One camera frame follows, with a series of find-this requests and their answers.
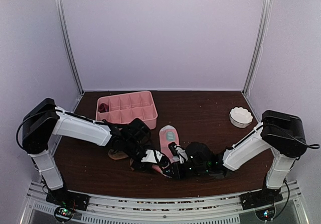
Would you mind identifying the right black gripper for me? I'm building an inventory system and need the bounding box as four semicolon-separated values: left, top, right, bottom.
166;163;210;183

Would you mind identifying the pink patterned sock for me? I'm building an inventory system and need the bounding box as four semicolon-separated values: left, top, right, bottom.
152;125;183;179

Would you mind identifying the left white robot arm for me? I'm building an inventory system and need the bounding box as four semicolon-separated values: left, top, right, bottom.
16;98;162;206

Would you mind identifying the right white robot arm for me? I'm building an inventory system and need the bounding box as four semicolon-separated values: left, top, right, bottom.
164;110;307;205

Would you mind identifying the tan ribbed sock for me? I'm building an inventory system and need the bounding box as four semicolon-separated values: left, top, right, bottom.
108;149;135;171

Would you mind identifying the pink divided organizer tray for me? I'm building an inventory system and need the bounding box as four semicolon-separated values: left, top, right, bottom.
96;91;158;130

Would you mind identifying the dark red rolled sock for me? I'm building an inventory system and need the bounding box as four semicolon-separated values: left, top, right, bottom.
97;103;109;113

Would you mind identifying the white scalloped bowl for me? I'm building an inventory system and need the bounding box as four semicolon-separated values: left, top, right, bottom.
229;107;253;129

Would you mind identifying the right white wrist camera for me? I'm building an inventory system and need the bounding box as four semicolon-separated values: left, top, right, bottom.
168;142;188;164

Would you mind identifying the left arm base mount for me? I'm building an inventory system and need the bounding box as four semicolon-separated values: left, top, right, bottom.
46;192;90;222

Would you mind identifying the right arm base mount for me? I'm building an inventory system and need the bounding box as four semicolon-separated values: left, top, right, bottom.
239;189;283;221

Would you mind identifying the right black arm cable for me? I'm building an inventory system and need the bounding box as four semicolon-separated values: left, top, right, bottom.
260;123;320;151

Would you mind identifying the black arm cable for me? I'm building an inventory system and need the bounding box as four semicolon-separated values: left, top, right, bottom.
260;123;320;151
16;109;58;152

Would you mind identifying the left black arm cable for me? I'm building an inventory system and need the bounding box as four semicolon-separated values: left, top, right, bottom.
16;109;58;152

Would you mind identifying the right aluminium frame post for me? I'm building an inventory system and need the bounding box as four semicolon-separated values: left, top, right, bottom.
242;0;272;97

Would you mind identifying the aluminium frame post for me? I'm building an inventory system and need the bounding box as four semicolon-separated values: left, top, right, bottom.
55;0;84;95
242;0;272;97

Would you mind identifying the left aluminium frame post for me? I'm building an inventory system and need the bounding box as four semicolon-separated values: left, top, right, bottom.
55;0;84;95

